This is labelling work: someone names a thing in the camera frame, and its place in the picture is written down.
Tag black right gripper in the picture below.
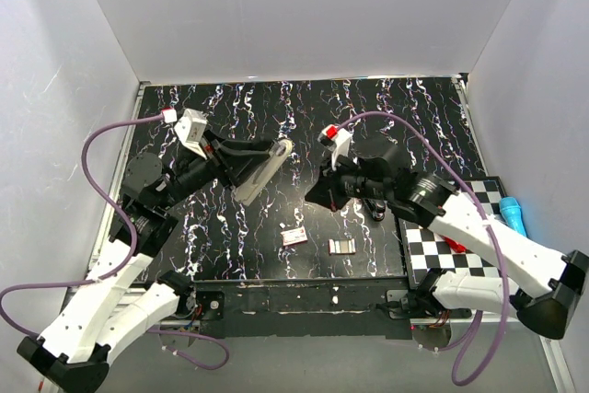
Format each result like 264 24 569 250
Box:
304 152 391 213

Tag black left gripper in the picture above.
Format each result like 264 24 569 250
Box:
157 125 270 210

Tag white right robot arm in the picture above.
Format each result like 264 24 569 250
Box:
305 135 588 340

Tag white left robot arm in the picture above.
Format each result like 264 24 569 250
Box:
17 130 293 392

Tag open staple box tray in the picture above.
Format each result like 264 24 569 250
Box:
329 238 356 255

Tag white red staple box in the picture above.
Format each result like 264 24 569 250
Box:
281 227 307 247

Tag black white checkerboard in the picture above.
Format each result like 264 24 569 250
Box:
398 177 506 289

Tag red yellow toy vehicle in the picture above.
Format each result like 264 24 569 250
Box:
444 237 468 253

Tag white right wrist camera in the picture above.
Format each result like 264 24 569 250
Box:
318 124 352 171

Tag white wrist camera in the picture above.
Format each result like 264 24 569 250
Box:
174 109 207 159
318 124 352 171

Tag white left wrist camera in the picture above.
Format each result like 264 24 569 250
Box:
174 109 207 159

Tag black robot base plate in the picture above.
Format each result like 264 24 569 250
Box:
183 278 470 341

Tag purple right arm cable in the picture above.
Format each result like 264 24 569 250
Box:
324 110 511 387

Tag aluminium frame rail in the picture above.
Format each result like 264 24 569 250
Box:
39 84 148 393

